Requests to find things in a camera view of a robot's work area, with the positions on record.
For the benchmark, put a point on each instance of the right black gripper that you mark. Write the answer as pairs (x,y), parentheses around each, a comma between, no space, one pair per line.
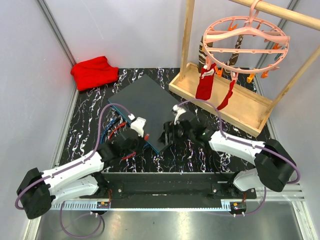
(170,128)

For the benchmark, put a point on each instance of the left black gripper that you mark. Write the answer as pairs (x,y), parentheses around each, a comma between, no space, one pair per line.
(142,143)

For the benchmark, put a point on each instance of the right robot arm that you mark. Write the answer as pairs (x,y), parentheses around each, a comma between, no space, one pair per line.
(273,166)

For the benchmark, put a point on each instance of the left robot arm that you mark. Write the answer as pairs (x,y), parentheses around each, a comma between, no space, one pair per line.
(40,190)

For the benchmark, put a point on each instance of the red sock left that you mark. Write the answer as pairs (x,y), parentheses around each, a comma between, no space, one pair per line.
(206,80)

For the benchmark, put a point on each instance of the red sock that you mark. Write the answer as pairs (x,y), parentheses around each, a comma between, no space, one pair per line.
(225,101)
(206,80)

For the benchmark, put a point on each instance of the red folded cloth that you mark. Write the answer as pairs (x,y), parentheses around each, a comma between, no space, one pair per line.
(94,73)

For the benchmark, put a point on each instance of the red sock right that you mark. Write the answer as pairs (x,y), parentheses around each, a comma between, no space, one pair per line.
(225,101)

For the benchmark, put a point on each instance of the brown striped sock front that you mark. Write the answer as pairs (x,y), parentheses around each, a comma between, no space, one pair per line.
(201,55)

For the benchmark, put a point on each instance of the brown striped sock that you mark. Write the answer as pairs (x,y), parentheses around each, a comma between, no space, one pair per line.
(234,57)
(201,55)

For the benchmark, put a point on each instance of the brown striped sock back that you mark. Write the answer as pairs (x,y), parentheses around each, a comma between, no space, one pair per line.
(234,57)

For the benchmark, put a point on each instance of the pink round clip hanger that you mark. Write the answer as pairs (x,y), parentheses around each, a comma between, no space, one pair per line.
(261,38)

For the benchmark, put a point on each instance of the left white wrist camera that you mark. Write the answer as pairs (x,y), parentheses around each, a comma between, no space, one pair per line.
(138,125)

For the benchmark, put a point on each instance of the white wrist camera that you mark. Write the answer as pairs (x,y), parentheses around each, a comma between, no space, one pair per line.
(138,125)
(177,111)

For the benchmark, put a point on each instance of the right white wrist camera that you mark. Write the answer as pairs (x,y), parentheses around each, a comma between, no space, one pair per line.
(177,111)

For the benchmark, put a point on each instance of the dark blue network switch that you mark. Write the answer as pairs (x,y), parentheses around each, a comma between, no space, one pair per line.
(146,99)

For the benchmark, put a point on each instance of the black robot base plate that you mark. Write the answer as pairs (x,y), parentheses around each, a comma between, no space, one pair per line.
(173,191)

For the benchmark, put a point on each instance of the wooden drying rack frame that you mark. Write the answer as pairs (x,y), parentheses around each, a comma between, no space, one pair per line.
(246,110)

